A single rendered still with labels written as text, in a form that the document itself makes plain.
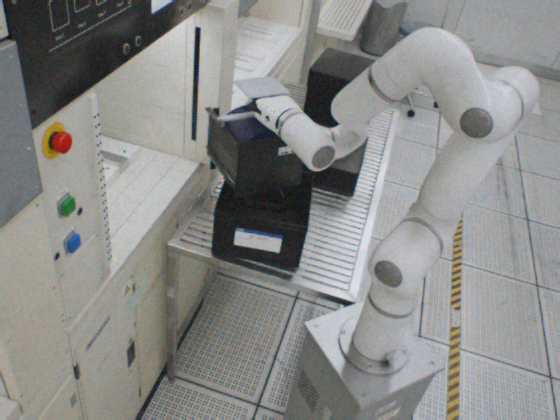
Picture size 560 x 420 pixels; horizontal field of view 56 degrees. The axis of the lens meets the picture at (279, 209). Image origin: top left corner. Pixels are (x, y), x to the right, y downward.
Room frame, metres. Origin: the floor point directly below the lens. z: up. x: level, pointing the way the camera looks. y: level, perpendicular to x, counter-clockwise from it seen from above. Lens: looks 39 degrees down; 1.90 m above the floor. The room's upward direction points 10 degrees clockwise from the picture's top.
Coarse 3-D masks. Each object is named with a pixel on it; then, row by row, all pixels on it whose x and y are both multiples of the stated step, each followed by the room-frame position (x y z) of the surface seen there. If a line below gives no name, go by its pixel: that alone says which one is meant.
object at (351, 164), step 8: (352, 152) 1.70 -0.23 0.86; (360, 152) 1.71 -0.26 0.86; (336, 160) 1.63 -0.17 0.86; (344, 160) 1.63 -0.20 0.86; (352, 160) 1.65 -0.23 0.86; (360, 160) 1.66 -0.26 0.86; (304, 168) 1.59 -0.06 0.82; (328, 168) 1.58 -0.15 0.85; (336, 168) 1.58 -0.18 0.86; (344, 168) 1.58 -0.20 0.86; (352, 168) 1.59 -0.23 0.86; (360, 168) 1.75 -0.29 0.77; (320, 176) 1.58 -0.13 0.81; (328, 176) 1.58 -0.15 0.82; (336, 176) 1.58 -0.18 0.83; (344, 176) 1.57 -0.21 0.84; (352, 176) 1.57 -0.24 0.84; (320, 184) 1.58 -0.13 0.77; (328, 184) 1.58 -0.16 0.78; (336, 184) 1.57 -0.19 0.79; (344, 184) 1.57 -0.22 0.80; (352, 184) 1.57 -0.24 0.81; (344, 192) 1.57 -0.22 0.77; (352, 192) 1.57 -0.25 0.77
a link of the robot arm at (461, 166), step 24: (504, 72) 0.90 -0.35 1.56; (528, 72) 0.93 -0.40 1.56; (528, 96) 0.86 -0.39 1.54; (456, 144) 0.89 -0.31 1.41; (480, 144) 0.88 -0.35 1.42; (504, 144) 0.89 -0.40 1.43; (432, 168) 0.89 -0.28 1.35; (456, 168) 0.85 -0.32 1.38; (480, 168) 0.85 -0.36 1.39; (432, 192) 0.86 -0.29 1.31; (456, 192) 0.84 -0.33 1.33; (408, 216) 0.96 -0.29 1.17; (432, 216) 0.91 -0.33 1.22; (456, 216) 0.87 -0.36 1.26
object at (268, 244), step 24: (264, 192) 1.41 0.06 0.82; (288, 192) 1.41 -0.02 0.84; (312, 192) 1.31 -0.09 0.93; (216, 216) 1.14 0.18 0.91; (240, 216) 1.14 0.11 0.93; (264, 216) 1.35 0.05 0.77; (288, 216) 1.37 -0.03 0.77; (216, 240) 1.14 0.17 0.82; (240, 240) 1.14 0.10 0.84; (264, 240) 1.14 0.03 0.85; (288, 240) 1.14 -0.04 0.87; (288, 264) 1.14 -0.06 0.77
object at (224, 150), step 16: (240, 80) 1.29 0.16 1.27; (256, 80) 1.31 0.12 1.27; (272, 80) 1.33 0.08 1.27; (256, 96) 1.22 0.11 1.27; (208, 112) 1.27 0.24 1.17; (208, 128) 1.30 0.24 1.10; (224, 128) 1.20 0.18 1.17; (208, 144) 1.29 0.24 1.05; (224, 144) 1.21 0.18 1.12; (240, 144) 1.14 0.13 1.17; (256, 144) 1.16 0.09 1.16; (272, 144) 1.19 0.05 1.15; (224, 160) 1.20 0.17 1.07; (240, 160) 1.14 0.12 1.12; (256, 160) 1.17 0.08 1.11; (272, 160) 1.19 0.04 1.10; (288, 160) 1.22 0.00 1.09; (224, 176) 1.19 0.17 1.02; (240, 176) 1.14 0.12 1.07; (256, 176) 1.17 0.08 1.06; (272, 176) 1.20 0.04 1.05; (288, 176) 1.23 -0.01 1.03; (240, 192) 1.14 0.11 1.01; (256, 192) 1.17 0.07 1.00
